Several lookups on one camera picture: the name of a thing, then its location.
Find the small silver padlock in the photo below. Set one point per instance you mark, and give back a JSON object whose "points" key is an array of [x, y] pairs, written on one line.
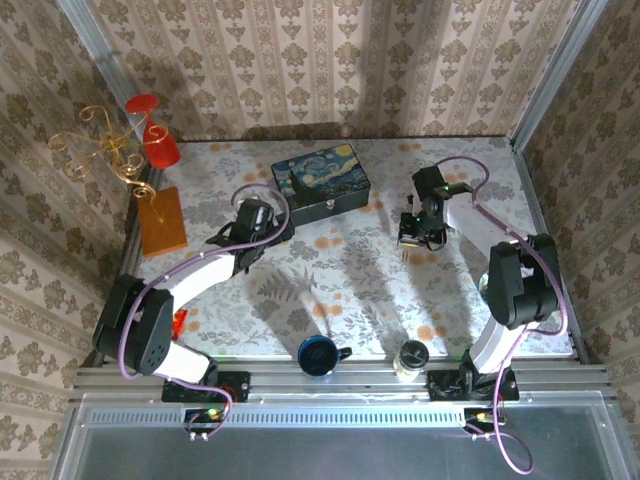
{"points": [[330, 203]]}

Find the starry night painted box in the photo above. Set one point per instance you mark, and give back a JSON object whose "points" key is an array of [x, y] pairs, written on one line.
{"points": [[320, 175]]}

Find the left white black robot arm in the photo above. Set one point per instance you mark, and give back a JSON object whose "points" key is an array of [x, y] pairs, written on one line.
{"points": [[200, 275]]}

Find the floral patterned table mat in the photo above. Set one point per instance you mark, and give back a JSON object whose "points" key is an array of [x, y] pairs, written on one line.
{"points": [[350, 310]]}

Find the red yellow snack packet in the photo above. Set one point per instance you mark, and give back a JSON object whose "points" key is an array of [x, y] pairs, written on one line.
{"points": [[180, 322]]}

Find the glass jar black lid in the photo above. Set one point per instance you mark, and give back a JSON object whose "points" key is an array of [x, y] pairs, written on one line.
{"points": [[411, 357]]}

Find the blue mug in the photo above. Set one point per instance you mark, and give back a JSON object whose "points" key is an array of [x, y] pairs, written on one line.
{"points": [[317, 357]]}

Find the red wine glass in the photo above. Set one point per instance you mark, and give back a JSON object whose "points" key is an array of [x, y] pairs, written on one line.
{"points": [[160, 147]]}

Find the grey metal sheet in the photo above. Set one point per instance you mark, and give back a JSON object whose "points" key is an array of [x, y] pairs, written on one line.
{"points": [[325, 455]]}

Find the aluminium side rail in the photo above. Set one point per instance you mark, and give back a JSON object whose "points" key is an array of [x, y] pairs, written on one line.
{"points": [[535, 190], [129, 252]]}

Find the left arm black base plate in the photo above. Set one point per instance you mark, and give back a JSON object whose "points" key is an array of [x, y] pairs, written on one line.
{"points": [[240, 385]]}

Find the aluminium cross rail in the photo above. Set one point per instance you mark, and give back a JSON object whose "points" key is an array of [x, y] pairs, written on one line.
{"points": [[370, 380]]}

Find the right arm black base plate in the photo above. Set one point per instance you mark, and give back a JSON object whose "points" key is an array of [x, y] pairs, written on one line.
{"points": [[437, 387]]}

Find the aluminium corner post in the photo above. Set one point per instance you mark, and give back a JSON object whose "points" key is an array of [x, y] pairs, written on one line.
{"points": [[95, 35], [566, 50]]}

